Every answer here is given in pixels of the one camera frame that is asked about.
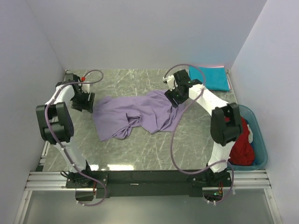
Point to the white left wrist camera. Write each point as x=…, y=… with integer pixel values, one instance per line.
x=85, y=88

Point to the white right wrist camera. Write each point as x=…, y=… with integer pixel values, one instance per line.
x=170, y=81

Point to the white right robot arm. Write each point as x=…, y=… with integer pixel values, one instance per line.
x=225, y=126

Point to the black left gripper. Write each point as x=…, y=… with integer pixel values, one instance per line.
x=87, y=105

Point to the blue plastic laundry basket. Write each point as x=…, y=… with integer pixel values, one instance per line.
x=261, y=156

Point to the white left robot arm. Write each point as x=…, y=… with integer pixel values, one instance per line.
x=57, y=128

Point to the aluminium frame rail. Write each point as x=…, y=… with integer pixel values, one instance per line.
x=54, y=181

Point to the red t-shirt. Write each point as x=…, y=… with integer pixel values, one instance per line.
x=242, y=153

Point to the white cloth in basket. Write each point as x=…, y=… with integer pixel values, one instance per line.
x=250, y=136

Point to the purple t-shirt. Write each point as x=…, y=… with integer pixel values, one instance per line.
x=116, y=117

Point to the folded teal t-shirt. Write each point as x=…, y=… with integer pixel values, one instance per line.
x=207, y=71

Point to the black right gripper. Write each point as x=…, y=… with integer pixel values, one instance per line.
x=170, y=95

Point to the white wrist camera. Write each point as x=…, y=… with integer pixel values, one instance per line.
x=170, y=81
x=85, y=88

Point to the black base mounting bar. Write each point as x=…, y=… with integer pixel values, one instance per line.
x=119, y=190

